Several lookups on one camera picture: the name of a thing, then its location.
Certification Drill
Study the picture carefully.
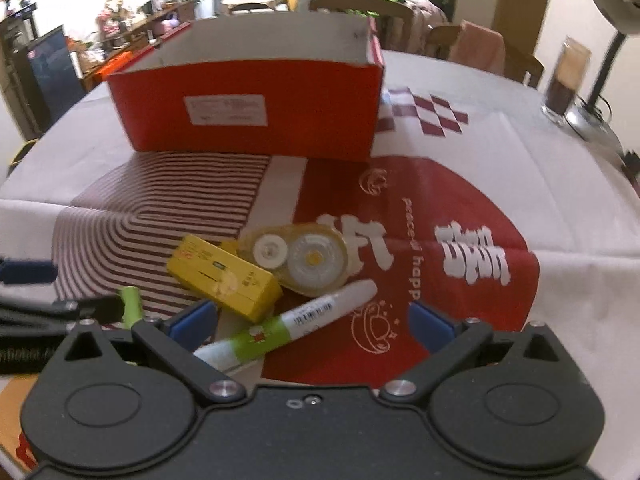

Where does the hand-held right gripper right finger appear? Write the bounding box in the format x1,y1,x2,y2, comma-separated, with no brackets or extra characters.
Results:
380,299,571,405

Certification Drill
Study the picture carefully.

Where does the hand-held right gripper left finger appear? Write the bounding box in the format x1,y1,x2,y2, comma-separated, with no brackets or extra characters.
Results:
62,299,249,405

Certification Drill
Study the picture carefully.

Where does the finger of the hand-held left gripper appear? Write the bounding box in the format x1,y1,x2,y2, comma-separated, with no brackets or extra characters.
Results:
0,258,59,285
0,295,124,327

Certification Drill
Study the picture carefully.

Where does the light green plastic tube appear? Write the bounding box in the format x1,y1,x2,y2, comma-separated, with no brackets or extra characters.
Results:
119,286,146,326

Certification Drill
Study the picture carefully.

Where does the green white glue pen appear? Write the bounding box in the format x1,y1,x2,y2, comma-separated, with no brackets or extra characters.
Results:
192,279,379,374

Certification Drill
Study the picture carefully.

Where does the red cardboard box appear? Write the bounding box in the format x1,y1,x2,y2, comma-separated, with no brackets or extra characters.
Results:
107,13,387,162

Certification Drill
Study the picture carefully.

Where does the small yellow box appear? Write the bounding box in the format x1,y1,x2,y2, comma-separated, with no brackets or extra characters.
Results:
166,233,283,324

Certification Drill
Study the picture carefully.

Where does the dark trash bin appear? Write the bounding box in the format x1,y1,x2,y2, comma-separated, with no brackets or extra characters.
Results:
6,137,42,171

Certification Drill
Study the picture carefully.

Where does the clear correction tape dispenser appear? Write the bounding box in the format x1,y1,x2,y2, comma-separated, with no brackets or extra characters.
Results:
220,224,350,297

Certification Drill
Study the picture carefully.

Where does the printed red white tablecloth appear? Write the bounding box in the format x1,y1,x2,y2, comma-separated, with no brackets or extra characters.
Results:
0,50,640,463

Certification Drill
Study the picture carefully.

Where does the black water dispenser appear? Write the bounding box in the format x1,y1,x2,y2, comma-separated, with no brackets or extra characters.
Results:
0,2,86,127

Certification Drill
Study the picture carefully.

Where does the orange gift box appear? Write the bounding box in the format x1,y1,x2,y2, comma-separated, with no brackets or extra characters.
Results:
92,51,134,84

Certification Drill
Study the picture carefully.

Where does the black desk lamp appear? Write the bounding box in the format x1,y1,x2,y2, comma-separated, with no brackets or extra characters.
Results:
565,0,640,144

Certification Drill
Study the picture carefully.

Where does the wooden tv cabinet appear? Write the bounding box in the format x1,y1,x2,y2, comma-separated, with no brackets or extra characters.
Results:
75,0,196,92

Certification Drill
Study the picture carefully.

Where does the wooden dining chair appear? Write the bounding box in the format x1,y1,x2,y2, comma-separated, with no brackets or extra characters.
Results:
425,22,545,89
308,0,416,54

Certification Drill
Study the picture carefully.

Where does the glass jar with dark contents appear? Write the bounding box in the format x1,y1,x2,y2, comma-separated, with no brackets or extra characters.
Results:
542,36,593,126

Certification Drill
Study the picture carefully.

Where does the pink cloth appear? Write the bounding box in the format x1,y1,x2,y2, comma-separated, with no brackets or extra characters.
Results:
452,20,506,76

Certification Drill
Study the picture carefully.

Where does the sofa with piled clothes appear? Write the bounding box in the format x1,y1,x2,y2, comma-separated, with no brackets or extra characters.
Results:
370,0,459,42

